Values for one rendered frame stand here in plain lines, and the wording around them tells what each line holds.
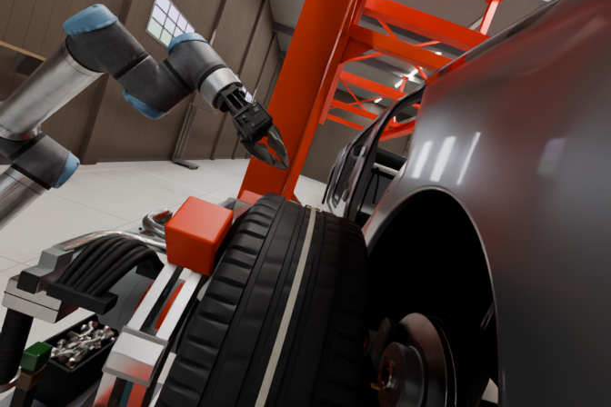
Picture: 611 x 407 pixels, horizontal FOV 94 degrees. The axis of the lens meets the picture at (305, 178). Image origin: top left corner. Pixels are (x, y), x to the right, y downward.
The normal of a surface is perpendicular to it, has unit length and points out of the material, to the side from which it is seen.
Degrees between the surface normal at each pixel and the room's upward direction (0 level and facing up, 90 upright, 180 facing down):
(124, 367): 90
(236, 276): 43
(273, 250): 33
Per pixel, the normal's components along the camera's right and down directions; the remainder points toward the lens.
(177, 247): -0.21, 0.59
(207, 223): 0.26, -0.73
